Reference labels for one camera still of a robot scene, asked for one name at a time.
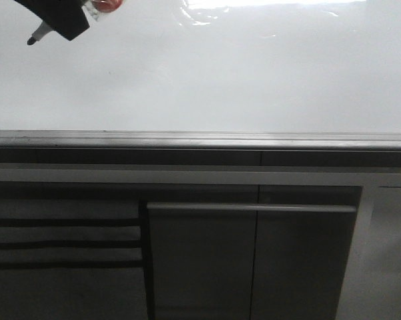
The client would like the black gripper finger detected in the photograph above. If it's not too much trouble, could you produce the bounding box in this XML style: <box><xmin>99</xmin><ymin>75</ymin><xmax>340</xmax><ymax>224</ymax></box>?
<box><xmin>16</xmin><ymin>0</ymin><xmax>89</xmax><ymax>41</ymax></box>

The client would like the white whiteboard marker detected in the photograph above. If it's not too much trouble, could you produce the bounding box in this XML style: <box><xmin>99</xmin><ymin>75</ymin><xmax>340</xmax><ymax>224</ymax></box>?
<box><xmin>26</xmin><ymin>0</ymin><xmax>123</xmax><ymax>47</ymax></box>

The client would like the white whiteboard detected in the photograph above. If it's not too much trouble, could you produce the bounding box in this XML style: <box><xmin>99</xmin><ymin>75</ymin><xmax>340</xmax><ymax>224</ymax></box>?
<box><xmin>0</xmin><ymin>1</ymin><xmax>401</xmax><ymax>149</ymax></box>

